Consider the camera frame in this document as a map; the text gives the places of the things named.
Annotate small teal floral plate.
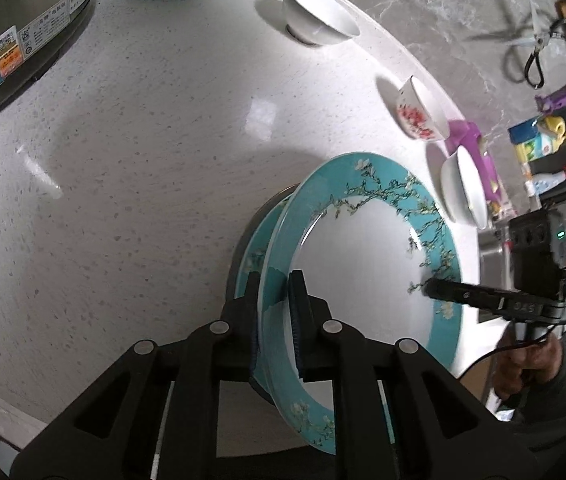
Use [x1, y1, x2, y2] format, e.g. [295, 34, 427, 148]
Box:
[232, 196, 294, 401]

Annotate large white bowl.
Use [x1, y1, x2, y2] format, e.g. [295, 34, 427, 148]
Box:
[440, 146, 488, 230]

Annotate large teal floral plate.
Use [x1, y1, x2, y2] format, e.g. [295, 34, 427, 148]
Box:
[258, 153, 462, 454]

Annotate grey rimmed white plate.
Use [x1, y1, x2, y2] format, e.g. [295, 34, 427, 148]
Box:
[224, 184, 299, 311]

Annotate floral patterned ceramic bowl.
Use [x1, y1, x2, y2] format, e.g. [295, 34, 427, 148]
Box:
[395, 76, 450, 142]

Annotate small white bowl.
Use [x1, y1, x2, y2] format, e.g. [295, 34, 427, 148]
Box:
[282, 0, 360, 47]

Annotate kitchen scissors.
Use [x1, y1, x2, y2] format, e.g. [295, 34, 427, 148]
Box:
[465, 8, 566, 91]

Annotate person's right hand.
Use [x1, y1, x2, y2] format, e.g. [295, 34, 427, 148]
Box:
[492, 330, 563, 401]

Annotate stainless steel sink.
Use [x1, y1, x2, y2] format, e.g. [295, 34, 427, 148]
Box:
[477, 224, 514, 326]

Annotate white spray bottle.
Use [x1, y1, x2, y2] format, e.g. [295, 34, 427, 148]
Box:
[525, 165, 566, 197]

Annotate yellow dish soap bottle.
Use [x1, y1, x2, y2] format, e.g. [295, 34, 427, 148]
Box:
[513, 116, 566, 164]

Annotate blue cup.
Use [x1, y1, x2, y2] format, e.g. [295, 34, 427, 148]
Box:
[508, 117, 539, 146]

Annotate purple peeler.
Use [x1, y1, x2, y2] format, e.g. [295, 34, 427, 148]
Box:
[535, 84, 566, 115]

